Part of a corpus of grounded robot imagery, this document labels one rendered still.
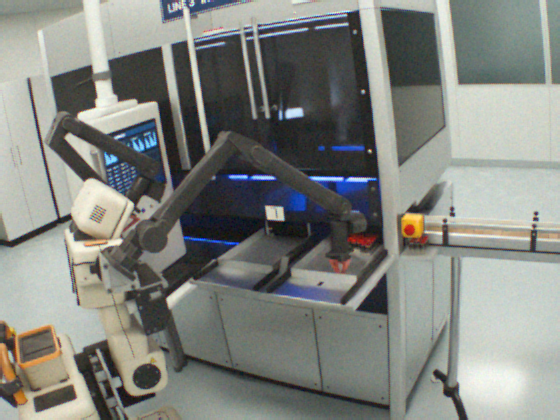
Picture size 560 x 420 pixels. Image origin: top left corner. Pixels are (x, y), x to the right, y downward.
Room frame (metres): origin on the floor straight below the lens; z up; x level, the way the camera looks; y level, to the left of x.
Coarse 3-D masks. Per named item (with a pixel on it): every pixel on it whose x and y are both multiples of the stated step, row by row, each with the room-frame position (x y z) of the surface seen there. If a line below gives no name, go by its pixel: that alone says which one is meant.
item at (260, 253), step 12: (252, 240) 2.05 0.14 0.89; (264, 240) 2.06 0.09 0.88; (276, 240) 2.04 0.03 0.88; (288, 240) 2.02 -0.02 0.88; (300, 240) 2.00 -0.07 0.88; (312, 240) 1.97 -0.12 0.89; (228, 252) 1.91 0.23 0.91; (240, 252) 1.96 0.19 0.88; (252, 252) 1.94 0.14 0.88; (264, 252) 1.92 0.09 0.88; (276, 252) 1.90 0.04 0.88; (288, 252) 1.81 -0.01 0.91; (228, 264) 1.82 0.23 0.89; (240, 264) 1.79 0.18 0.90; (252, 264) 1.76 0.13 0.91; (264, 264) 1.80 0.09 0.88; (276, 264) 1.73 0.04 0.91
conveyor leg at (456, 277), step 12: (456, 264) 1.71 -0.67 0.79; (456, 276) 1.71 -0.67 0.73; (456, 288) 1.71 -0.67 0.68; (456, 300) 1.71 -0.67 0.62; (456, 312) 1.71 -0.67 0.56; (456, 324) 1.70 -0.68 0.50; (456, 336) 1.70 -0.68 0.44; (456, 348) 1.70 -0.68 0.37; (456, 360) 1.71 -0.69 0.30; (456, 372) 1.71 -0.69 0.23; (456, 384) 1.71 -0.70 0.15
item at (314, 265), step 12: (324, 240) 1.88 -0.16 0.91; (312, 252) 1.79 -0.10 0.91; (324, 252) 1.83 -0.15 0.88; (300, 264) 1.71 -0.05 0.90; (312, 264) 1.74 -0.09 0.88; (324, 264) 1.72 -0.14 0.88; (360, 264) 1.67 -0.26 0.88; (300, 276) 1.64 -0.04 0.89; (312, 276) 1.61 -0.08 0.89; (324, 276) 1.59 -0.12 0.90; (336, 276) 1.56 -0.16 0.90; (348, 276) 1.53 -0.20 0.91; (360, 276) 1.54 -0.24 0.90
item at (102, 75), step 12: (84, 0) 2.03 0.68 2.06; (96, 0) 2.05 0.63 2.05; (84, 12) 2.04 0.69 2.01; (96, 12) 2.04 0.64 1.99; (96, 24) 2.03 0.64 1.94; (96, 36) 2.03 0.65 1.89; (96, 48) 2.03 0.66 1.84; (96, 60) 2.03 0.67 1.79; (96, 72) 2.03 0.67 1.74; (108, 72) 2.04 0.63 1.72; (96, 84) 2.04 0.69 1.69; (108, 84) 2.04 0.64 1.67; (108, 96) 2.03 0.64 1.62
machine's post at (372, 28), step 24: (360, 0) 1.72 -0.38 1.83; (384, 48) 1.74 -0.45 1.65; (384, 72) 1.71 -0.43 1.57; (384, 96) 1.70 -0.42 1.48; (384, 120) 1.71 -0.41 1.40; (384, 144) 1.71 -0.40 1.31; (384, 168) 1.72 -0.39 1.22; (384, 192) 1.72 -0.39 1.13; (384, 216) 1.72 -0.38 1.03; (384, 240) 1.73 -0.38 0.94
